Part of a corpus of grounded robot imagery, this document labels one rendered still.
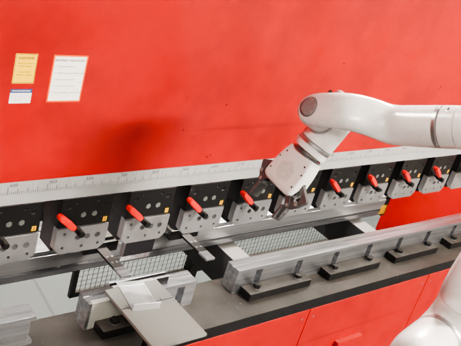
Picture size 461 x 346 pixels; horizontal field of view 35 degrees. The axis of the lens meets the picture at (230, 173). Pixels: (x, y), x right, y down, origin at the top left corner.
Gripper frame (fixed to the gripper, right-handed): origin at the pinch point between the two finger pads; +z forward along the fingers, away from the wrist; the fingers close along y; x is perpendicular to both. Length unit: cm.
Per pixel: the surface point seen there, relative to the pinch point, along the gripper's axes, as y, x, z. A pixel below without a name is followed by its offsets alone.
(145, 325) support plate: -13, 12, 51
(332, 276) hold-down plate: -25, 102, 24
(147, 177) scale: -32.6, -2.6, 18.1
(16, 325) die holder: -28, -13, 69
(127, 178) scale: -32.5, -8.8, 20.3
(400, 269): -22, 138, 10
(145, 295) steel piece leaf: -25, 19, 49
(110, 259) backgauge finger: -43, 18, 52
